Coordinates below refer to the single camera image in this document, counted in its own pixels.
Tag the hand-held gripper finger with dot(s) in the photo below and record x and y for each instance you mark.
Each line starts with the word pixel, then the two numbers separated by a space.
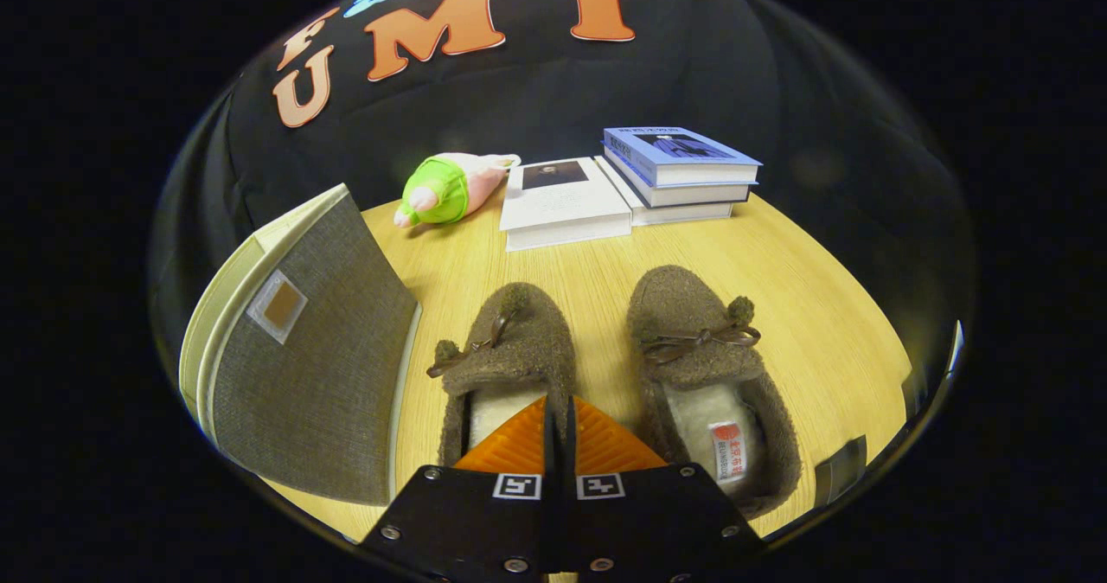
pixel 571 453
pixel 550 453

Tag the brown fuzzy shoe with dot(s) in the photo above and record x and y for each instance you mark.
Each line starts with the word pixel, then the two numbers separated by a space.
pixel 692 306
pixel 527 349

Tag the grey fabric storage box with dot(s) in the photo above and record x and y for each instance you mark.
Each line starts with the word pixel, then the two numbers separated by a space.
pixel 320 375

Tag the white book with portrait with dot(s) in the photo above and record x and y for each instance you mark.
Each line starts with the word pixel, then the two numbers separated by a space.
pixel 562 207

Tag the black table clamp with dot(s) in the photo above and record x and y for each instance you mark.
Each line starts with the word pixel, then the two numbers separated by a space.
pixel 841 470

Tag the pink and green plush toy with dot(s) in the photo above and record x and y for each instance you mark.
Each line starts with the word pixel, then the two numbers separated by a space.
pixel 445 189

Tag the dark blue cover book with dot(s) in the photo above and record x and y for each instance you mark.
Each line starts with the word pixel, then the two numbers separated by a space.
pixel 700 194

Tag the light blue cover book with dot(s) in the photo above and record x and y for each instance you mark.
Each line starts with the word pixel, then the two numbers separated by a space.
pixel 675 152

